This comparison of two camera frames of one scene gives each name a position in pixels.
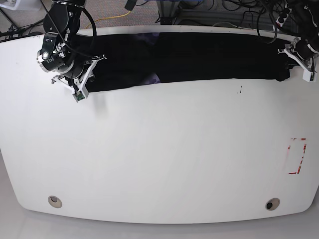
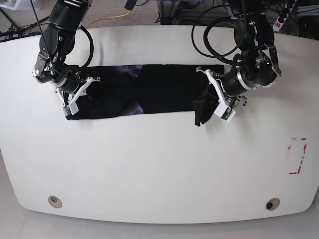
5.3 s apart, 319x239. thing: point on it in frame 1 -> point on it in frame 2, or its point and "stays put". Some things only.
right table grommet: [272, 203] stays put
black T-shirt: [137, 59] -> [132, 90]
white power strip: [283, 15] -> [278, 25]
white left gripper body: [79, 84] -> [73, 97]
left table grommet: [55, 201] stays put
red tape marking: [304, 148] stays put
